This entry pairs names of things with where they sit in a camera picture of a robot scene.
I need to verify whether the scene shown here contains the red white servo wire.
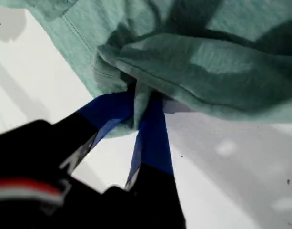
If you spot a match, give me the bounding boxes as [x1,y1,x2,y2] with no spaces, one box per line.
[0,177,72,208]

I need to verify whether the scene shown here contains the pale green T-shirt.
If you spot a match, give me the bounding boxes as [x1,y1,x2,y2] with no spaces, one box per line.
[26,0,292,140]

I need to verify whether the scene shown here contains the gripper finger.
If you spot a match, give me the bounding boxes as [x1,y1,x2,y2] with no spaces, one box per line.
[125,97,186,229]
[54,91,136,175]

